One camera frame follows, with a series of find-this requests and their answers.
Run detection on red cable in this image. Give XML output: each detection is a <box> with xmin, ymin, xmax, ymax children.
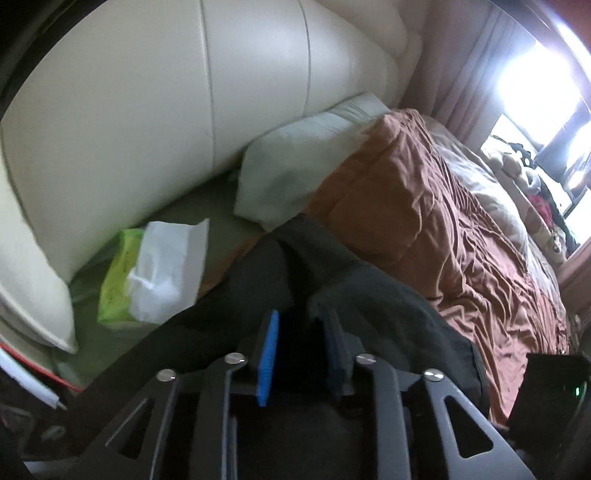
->
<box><xmin>0</xmin><ymin>340</ymin><xmax>85</xmax><ymax>394</ymax></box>

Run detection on grey plush toy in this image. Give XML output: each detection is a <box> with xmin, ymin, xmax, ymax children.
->
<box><xmin>488</xmin><ymin>148</ymin><xmax>542</xmax><ymax>192</ymax></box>

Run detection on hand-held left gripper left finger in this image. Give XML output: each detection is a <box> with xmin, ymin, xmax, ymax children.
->
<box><xmin>69</xmin><ymin>308</ymin><xmax>283</xmax><ymax>480</ymax></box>

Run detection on green tissue pack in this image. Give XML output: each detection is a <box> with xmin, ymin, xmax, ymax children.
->
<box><xmin>97</xmin><ymin>218</ymin><xmax>211</xmax><ymax>331</ymax></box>

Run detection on pink curtain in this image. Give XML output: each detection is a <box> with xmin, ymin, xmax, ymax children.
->
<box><xmin>401</xmin><ymin>0</ymin><xmax>546</xmax><ymax>121</ymax></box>

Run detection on white tube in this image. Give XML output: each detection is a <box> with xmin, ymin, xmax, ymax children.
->
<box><xmin>0</xmin><ymin>347</ymin><xmax>68</xmax><ymax>411</ymax></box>

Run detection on cream leather headboard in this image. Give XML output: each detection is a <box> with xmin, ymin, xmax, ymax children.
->
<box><xmin>0</xmin><ymin>0</ymin><xmax>426</xmax><ymax>356</ymax></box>

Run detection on pale green pillow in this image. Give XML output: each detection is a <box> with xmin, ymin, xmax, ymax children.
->
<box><xmin>233</xmin><ymin>92</ymin><xmax>394</xmax><ymax>232</ymax></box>

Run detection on green bed sheet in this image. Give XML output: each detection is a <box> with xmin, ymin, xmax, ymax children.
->
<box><xmin>50</xmin><ymin>174</ymin><xmax>279</xmax><ymax>394</ymax></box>

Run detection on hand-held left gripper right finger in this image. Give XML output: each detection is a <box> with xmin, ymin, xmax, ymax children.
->
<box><xmin>321</xmin><ymin>308</ymin><xmax>537</xmax><ymax>480</ymax></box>

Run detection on black pants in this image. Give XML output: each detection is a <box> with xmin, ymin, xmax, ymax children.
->
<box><xmin>78</xmin><ymin>212</ymin><xmax>493</xmax><ymax>418</ymax></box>

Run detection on red cloth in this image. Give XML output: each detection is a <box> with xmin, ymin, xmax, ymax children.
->
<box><xmin>529</xmin><ymin>193</ymin><xmax>556</xmax><ymax>228</ymax></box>

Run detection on brown blanket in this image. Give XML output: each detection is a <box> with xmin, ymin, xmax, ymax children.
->
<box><xmin>198</xmin><ymin>108</ymin><xmax>570</xmax><ymax>422</ymax></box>

